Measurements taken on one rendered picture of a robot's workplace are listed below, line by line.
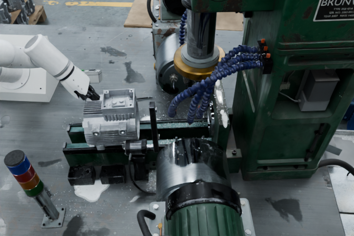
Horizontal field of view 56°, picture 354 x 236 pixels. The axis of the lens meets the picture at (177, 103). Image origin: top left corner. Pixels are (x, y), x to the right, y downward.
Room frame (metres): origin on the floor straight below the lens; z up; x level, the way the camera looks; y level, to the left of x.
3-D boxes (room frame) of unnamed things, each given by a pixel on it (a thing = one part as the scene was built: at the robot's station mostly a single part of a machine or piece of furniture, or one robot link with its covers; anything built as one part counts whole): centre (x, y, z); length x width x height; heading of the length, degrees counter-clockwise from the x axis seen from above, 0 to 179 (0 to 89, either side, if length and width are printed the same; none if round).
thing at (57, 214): (0.57, 0.49, 1.01); 0.08 x 0.08 x 0.42; 1
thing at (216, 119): (0.88, -0.20, 0.97); 0.30 x 0.11 x 0.34; 1
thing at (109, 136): (0.88, 0.26, 1.02); 0.20 x 0.19 x 0.19; 92
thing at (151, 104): (0.74, 0.08, 1.12); 0.04 x 0.03 x 0.26; 91
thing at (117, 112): (0.88, 0.22, 1.11); 0.12 x 0.11 x 0.07; 92
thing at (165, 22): (1.48, -0.03, 0.99); 0.35 x 0.31 x 0.37; 1
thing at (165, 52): (1.24, -0.04, 1.04); 0.37 x 0.25 x 0.25; 1
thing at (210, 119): (0.88, -0.13, 1.02); 0.15 x 0.02 x 0.15; 1
